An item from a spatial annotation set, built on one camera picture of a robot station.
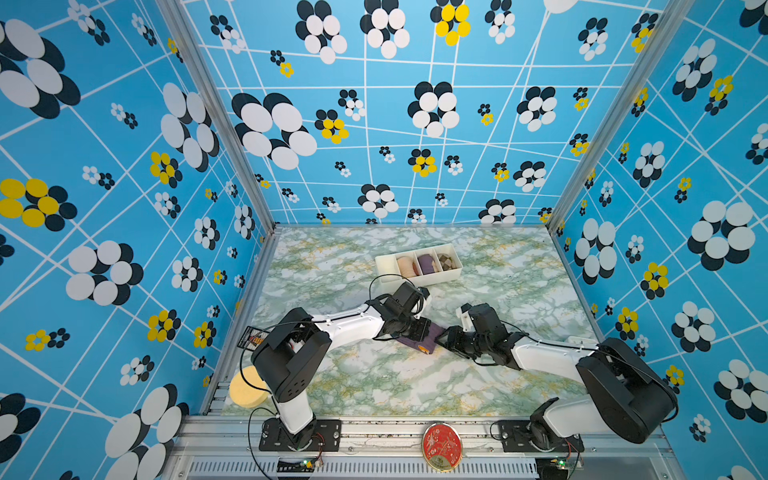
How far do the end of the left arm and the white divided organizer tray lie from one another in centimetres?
24

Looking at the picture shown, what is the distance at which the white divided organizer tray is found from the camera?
1013mm

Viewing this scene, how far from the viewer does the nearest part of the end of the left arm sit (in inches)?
26.8
